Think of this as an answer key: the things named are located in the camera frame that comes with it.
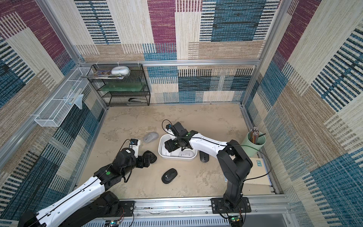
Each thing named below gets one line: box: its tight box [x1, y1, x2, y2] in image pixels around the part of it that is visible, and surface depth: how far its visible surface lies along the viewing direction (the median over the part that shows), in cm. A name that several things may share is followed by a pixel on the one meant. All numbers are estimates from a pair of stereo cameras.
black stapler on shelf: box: [128, 97, 147, 103], surface depth 113 cm
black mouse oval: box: [161, 168, 178, 184], surface depth 84 cm
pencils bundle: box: [250, 126, 260, 145], surface depth 85 cm
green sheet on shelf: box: [98, 81, 148, 92], surface depth 107 cm
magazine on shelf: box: [80, 69, 131, 80], surface depth 83 cm
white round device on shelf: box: [111, 65, 130, 77], surface depth 91 cm
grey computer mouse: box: [143, 131, 159, 144], surface depth 99 cm
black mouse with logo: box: [199, 150, 210, 163], surface depth 91 cm
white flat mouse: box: [178, 150, 195, 158], surface depth 91 cm
